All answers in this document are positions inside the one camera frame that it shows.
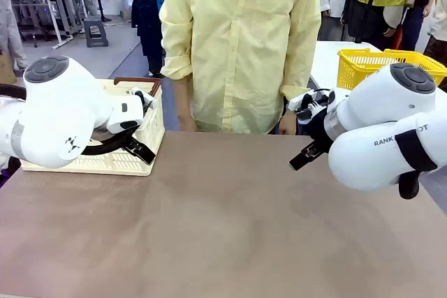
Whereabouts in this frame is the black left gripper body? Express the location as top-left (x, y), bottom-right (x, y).
top-left (118, 120), bottom-right (140, 142)

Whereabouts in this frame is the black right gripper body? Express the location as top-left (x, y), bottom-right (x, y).
top-left (296, 100), bottom-right (336, 155)

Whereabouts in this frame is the person's right forearm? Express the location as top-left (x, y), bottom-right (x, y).
top-left (173, 75), bottom-right (195, 119)

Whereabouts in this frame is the yellow plastic shopping basket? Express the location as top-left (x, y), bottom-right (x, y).
top-left (337, 48), bottom-right (447, 91)

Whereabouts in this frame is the person's left hand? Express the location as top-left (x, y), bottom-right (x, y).
top-left (277, 113), bottom-right (298, 135)

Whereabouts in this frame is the person's right hand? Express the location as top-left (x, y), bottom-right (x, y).
top-left (177, 113), bottom-right (198, 133)

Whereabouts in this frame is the white side table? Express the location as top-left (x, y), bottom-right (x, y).
top-left (309, 40), bottom-right (385, 98)

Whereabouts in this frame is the grey step stool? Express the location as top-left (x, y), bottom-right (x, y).
top-left (83, 17), bottom-right (109, 48)

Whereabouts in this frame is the person in yellow shirt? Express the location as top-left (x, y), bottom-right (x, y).
top-left (159, 0), bottom-right (322, 135)

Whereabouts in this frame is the large cardboard box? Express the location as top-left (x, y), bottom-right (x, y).
top-left (0, 52), bottom-right (17, 86)

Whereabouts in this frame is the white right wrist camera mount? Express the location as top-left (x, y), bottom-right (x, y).
top-left (288, 89), bottom-right (337, 112)

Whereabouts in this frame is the cream basket with brown handles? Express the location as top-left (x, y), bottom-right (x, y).
top-left (20, 77), bottom-right (166, 177)

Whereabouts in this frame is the black velcro strap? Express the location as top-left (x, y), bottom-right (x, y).
top-left (394, 129), bottom-right (439, 174)

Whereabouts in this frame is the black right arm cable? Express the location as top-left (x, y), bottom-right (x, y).
top-left (397, 169), bottom-right (420, 200)

